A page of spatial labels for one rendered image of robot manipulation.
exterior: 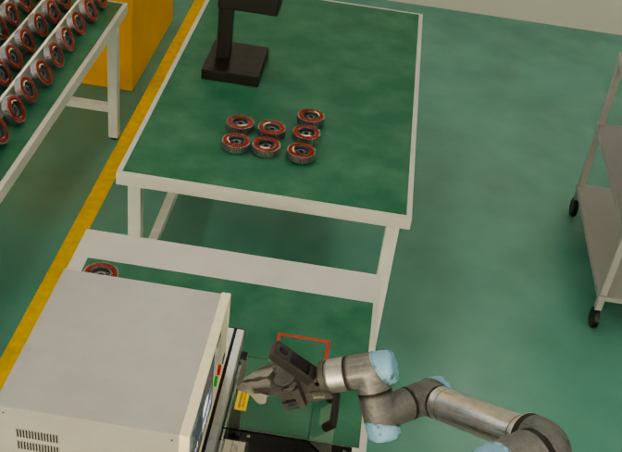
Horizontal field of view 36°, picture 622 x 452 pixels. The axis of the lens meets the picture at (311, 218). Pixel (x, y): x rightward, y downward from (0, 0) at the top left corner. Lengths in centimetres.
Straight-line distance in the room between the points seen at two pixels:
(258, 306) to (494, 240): 202
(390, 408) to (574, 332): 240
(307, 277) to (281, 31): 184
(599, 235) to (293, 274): 197
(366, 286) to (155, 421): 140
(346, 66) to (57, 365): 275
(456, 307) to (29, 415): 271
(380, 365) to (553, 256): 284
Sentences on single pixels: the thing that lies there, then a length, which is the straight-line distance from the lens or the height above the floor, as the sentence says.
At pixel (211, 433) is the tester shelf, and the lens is 221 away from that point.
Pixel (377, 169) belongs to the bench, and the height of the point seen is 75.
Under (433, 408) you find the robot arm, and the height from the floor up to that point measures 125.
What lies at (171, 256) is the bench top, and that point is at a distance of 324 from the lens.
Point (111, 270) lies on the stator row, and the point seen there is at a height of 78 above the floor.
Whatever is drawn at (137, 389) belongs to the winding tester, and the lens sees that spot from 201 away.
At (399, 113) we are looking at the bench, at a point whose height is 75.
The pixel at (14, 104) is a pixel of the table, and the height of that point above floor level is 81.
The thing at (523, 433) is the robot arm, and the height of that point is 145.
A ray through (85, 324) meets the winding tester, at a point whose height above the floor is 132.
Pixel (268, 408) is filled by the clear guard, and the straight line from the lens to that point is 233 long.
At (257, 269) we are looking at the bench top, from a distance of 321.
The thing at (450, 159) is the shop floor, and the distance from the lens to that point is 539.
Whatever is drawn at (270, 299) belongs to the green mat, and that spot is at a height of 75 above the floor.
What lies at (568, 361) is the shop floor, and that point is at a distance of 429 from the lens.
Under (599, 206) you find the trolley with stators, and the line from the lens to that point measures 497.
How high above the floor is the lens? 278
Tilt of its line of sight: 36 degrees down
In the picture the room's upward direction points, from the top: 8 degrees clockwise
